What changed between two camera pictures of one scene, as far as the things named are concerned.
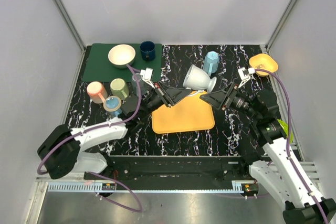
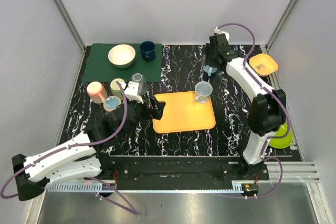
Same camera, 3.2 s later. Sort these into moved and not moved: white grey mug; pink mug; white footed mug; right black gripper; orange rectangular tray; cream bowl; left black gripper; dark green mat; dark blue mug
Moved: right black gripper; left black gripper; white footed mug
Not moved: pink mug; cream bowl; dark blue mug; orange rectangular tray; white grey mug; dark green mat
